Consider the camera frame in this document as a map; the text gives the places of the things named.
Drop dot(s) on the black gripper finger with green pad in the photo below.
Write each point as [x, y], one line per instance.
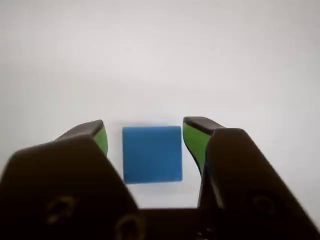
[60, 180]
[245, 175]

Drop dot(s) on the blue cube block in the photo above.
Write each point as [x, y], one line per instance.
[152, 155]

